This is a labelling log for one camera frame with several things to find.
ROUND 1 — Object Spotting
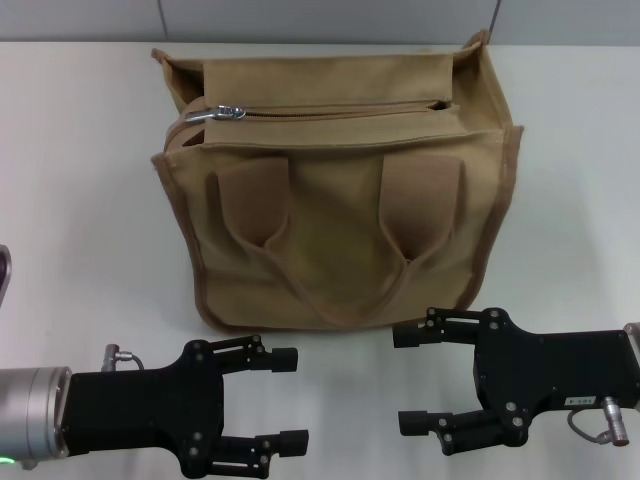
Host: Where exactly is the right gripper cable with plug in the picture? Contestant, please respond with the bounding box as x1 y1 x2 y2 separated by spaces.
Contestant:
567 394 632 446

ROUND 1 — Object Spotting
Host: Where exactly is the silver metal zipper pull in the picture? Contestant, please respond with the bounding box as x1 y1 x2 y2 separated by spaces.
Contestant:
184 103 246 124

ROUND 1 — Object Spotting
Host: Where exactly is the khaki canvas food bag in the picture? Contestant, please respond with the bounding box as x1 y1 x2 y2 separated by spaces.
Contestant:
149 29 525 335

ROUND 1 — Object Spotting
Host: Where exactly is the gripper cable with plug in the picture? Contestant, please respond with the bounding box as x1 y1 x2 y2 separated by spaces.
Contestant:
99 342 146 374
567 394 632 446

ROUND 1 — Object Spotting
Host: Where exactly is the left gripper cable with plug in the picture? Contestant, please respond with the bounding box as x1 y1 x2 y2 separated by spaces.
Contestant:
99 342 146 374

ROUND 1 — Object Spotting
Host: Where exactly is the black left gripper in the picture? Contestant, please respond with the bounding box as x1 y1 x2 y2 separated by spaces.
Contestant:
62 333 310 479

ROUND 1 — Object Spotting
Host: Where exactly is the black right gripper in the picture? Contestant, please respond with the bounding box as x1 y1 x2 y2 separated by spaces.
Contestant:
392 307 640 456

